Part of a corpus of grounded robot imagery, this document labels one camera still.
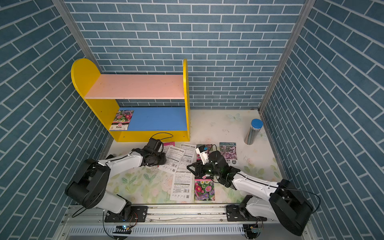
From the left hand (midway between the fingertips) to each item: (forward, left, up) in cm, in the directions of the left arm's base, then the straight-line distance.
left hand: (168, 160), depth 92 cm
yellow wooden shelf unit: (+18, +13, +13) cm, 26 cm away
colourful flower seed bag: (-16, -22, -1) cm, 28 cm away
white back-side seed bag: (-17, -9, -2) cm, 19 cm away
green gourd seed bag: (+2, -3, 0) cm, 4 cm away
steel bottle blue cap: (+14, -53, +19) cm, 58 cm away
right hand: (-9, -15, +10) cm, 20 cm away
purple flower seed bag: (+6, -39, +1) cm, 39 cm away
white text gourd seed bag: (+3, -13, -1) cm, 13 cm away
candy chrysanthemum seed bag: (+21, +31, +13) cm, 40 cm away
